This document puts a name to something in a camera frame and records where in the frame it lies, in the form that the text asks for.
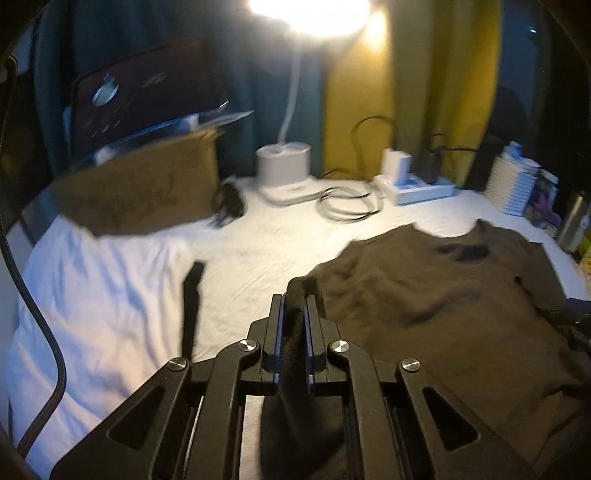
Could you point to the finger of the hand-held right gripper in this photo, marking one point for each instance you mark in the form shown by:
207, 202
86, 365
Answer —
579, 330

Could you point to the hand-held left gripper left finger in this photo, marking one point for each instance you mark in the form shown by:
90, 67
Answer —
277, 341

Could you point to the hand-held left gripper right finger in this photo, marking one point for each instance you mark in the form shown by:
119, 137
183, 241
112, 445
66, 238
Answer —
308, 341

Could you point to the dark olive shirt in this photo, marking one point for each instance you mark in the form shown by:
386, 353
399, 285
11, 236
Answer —
415, 300

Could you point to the yellow packet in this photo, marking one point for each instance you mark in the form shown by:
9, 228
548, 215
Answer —
585, 254

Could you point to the dark narrow strip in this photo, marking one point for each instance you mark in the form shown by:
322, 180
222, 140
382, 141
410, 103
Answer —
191, 314

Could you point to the white bed sheet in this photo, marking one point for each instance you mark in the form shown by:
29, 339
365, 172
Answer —
277, 249

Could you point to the steel bottle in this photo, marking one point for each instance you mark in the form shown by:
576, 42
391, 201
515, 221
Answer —
571, 221

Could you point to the purple cloth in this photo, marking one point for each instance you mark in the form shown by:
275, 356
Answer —
542, 210

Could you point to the white ribbed basket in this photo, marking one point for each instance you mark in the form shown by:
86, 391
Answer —
510, 184

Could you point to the white desk lamp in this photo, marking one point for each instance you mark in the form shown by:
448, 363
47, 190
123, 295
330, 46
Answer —
281, 166

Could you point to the white folded blanket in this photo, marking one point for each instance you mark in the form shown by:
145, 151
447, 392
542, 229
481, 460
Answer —
101, 300

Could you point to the white power strip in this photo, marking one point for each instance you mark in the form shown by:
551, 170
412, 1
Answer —
415, 191

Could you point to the white and blue pack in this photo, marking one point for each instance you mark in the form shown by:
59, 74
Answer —
513, 150

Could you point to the white charger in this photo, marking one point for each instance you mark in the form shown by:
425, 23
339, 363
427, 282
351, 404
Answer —
395, 164

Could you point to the printed cardboard box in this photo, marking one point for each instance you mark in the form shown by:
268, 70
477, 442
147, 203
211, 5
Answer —
138, 184

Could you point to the black charger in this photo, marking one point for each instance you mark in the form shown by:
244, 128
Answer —
430, 166

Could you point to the thin silver slab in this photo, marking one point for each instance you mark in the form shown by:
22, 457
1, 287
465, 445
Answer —
217, 117

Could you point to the yellow curtain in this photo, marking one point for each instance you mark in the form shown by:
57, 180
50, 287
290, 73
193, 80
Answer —
360, 92

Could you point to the dark teal curtain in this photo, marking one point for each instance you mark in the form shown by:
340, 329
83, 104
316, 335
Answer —
184, 46

